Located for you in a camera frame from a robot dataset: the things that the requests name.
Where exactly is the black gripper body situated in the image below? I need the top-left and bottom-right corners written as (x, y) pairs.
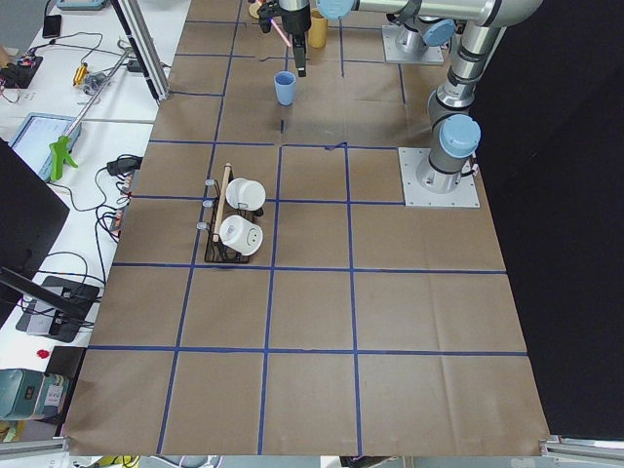
top-left (264, 0), bottom-right (311, 34)

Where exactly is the light blue plastic cup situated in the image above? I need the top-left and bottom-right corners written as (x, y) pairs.
top-left (274, 70), bottom-right (296, 106)

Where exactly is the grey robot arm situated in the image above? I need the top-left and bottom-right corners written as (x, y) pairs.
top-left (317, 1), bottom-right (542, 194)
top-left (257, 0), bottom-right (455, 77)

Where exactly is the bamboo chopstick holder cup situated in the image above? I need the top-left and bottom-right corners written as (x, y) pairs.
top-left (308, 9), bottom-right (329, 49)

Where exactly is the white smiley mug inner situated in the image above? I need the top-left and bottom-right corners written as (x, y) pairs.
top-left (225, 177), bottom-right (266, 211)

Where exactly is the white smiley mug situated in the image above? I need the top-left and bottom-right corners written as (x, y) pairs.
top-left (225, 177), bottom-right (266, 211)
top-left (219, 214), bottom-right (263, 255)

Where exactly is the white smiley mug outer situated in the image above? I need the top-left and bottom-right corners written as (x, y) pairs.
top-left (219, 214), bottom-right (263, 255)

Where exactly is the black smartphone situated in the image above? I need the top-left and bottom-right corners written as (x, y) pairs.
top-left (42, 15), bottom-right (62, 39)

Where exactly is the blue tablet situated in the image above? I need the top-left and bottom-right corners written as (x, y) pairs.
top-left (9, 112), bottom-right (82, 182)

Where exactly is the black monitor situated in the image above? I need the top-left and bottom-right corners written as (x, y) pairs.
top-left (0, 137), bottom-right (72, 327)

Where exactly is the aluminium frame post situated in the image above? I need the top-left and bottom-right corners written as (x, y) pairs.
top-left (110, 0), bottom-right (170, 103)

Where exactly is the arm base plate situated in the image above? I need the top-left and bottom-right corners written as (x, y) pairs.
top-left (398, 147), bottom-right (481, 209)
top-left (381, 25), bottom-right (445, 66)

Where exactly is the black wire mug rack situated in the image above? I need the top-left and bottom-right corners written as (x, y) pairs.
top-left (197, 162), bottom-right (266, 264)

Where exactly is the green handled reacher tool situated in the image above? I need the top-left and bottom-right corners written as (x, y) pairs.
top-left (49, 47), bottom-right (133, 181)

